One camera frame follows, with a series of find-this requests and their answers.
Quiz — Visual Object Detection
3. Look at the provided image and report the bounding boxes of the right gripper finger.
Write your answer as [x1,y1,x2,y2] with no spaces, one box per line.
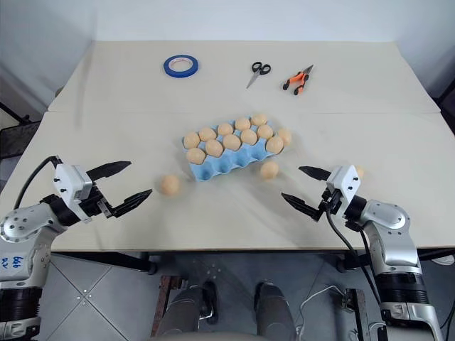
[298,165,333,183]
[280,192,325,222]

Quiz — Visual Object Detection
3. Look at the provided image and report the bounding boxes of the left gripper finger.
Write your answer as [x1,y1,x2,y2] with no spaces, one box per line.
[111,188,154,219]
[86,161,133,184]

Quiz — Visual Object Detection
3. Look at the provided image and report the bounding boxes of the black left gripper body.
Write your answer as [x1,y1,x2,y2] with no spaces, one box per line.
[78,181,117,223]

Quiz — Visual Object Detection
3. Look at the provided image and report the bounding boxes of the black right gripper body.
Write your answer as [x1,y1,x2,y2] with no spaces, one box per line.
[318,187,348,217]

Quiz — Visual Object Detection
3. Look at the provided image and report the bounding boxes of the blue egg tray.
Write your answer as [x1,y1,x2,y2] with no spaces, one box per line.
[181,115,287,184]

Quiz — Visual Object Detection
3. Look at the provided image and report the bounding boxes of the orange black pliers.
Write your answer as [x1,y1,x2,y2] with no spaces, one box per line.
[282,64,315,97]

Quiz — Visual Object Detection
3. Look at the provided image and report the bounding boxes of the black box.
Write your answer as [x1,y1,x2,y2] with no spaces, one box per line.
[0,120,43,189]

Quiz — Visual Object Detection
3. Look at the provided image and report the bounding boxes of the dark grey rounded shape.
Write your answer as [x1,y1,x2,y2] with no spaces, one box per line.
[164,279,218,341]
[253,280,296,341]

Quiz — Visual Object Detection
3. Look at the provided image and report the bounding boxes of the blue tape roll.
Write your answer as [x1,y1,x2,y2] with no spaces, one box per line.
[163,54,201,79]

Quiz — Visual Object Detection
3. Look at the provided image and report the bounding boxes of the black stand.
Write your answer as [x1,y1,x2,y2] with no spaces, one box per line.
[431,45,455,139]

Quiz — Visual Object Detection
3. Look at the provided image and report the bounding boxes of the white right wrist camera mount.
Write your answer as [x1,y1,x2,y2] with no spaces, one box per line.
[326,163,365,211]

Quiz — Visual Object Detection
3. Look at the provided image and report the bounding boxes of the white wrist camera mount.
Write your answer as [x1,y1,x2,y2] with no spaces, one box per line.
[53,163,95,222]
[326,163,365,211]

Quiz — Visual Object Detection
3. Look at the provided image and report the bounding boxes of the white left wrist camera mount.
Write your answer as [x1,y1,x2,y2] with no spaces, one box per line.
[53,163,95,222]

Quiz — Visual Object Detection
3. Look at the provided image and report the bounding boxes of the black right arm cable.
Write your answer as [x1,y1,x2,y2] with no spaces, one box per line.
[325,207,385,306]

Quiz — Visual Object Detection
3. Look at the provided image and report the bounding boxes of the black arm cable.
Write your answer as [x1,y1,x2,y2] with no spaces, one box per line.
[325,207,385,306]
[13,155,61,211]

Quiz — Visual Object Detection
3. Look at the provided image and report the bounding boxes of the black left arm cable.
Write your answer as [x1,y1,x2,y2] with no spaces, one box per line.
[13,155,61,211]

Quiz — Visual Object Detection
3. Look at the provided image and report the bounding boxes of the white floor cable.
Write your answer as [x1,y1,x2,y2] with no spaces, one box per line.
[293,285,348,333]

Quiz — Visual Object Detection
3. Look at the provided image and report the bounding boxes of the rusty metal frame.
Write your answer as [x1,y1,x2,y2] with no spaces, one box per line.
[150,274,179,338]
[341,288,371,341]

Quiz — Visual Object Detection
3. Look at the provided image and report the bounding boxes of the black stand frame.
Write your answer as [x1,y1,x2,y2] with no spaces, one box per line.
[0,102,33,126]

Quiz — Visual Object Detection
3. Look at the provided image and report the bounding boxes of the black handled scissors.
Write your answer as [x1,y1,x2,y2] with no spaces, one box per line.
[245,61,272,90]

